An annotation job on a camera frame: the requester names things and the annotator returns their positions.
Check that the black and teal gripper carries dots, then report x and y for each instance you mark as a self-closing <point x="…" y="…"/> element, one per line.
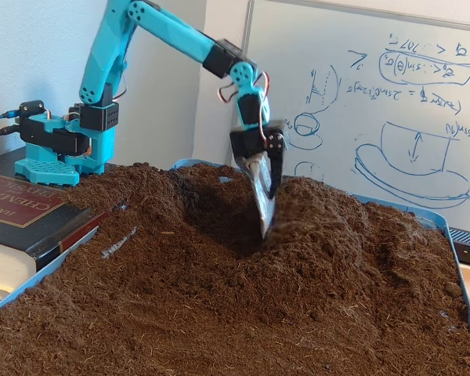
<point x="247" y="143"/>

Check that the blue tray of brown soil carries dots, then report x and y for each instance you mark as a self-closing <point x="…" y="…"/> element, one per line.
<point x="258" y="293"/>

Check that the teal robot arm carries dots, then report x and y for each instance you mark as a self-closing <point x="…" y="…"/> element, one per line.
<point x="109" y="51"/>

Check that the whiteboard with blue drawings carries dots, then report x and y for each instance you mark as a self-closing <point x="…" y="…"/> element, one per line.
<point x="376" y="117"/>

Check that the blue plastic tray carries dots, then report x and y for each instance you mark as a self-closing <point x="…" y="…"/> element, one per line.
<point x="440" y="219"/>

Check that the black chemistry handbook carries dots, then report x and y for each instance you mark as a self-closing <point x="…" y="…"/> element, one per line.
<point x="23" y="203"/>

